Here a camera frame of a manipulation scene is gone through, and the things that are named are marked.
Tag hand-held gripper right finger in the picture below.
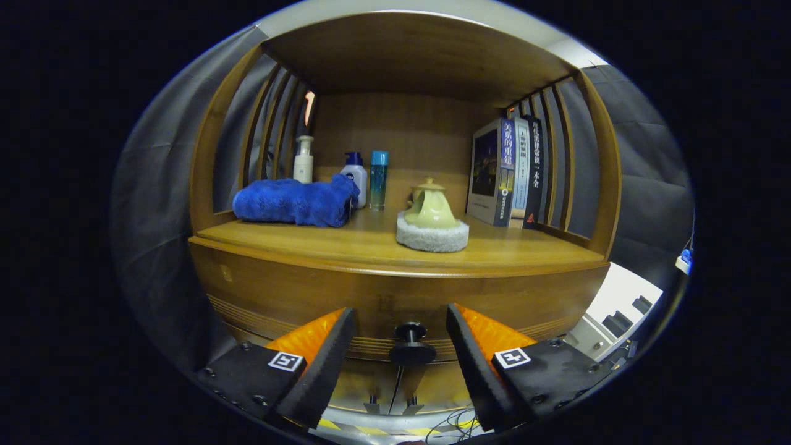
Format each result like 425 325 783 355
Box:
446 303 615 432

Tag wooden drawer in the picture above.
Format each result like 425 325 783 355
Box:
188 238 611 362

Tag black spine book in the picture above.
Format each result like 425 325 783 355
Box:
522 114 548 230

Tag blue spine book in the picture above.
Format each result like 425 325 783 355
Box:
466 119 517 227

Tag green handled white scrub brush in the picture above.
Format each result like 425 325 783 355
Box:
396 189 470 253

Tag white pump bottle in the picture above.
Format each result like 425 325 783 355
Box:
293 135 315 184

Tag white lotion bottle blue cap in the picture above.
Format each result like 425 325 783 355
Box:
340 152 368 210

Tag teal bottle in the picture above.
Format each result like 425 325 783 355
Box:
370 151 389 211

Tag wooden countertop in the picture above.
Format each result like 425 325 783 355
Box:
195 207 609 279

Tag wooden cabinet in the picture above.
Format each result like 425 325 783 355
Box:
187 11 622 415

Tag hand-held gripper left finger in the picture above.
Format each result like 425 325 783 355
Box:
195 307 358 430

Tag blue towel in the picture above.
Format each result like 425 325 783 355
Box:
232 174 361 228

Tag white spine book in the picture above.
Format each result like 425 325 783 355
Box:
508 117 531 229

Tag black cables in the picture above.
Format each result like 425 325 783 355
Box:
386 365 483 443

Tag black drawer knob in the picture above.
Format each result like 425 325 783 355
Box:
389 321 437 365

